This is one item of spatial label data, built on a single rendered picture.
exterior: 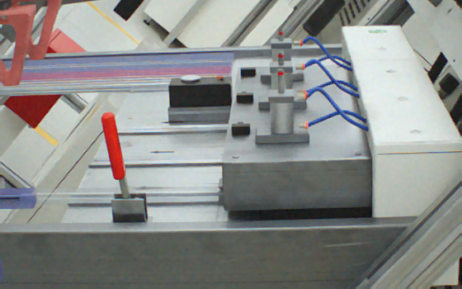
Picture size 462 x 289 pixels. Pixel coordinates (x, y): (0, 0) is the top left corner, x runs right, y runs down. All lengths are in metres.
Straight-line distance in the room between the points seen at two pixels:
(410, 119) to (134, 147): 0.35
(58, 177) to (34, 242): 1.56
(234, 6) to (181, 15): 0.31
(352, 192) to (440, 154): 0.09
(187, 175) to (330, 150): 0.19
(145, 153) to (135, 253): 0.24
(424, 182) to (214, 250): 0.19
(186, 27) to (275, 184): 4.77
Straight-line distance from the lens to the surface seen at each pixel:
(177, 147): 1.11
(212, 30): 5.62
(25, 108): 1.93
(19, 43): 0.87
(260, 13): 2.99
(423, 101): 0.98
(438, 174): 0.87
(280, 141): 0.92
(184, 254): 0.87
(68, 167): 2.43
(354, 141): 0.92
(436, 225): 0.82
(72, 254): 0.89
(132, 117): 1.23
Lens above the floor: 1.38
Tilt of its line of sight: 15 degrees down
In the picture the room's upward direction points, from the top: 42 degrees clockwise
